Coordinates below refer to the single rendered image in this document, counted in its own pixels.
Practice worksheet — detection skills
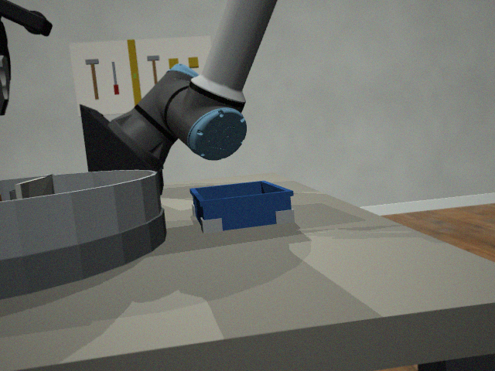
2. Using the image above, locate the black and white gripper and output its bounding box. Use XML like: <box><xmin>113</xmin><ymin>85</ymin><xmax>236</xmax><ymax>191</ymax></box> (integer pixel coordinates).
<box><xmin>0</xmin><ymin>20</ymin><xmax>11</xmax><ymax>115</ymax></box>

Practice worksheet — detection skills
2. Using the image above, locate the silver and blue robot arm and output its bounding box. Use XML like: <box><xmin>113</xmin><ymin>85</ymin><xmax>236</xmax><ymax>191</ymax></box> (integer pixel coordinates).
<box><xmin>0</xmin><ymin>0</ymin><xmax>278</xmax><ymax>170</ymax></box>

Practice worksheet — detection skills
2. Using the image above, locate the blue crate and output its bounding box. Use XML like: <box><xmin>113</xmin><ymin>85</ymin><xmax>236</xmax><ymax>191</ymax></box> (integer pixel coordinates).
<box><xmin>189</xmin><ymin>181</ymin><xmax>295</xmax><ymax>233</ymax></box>

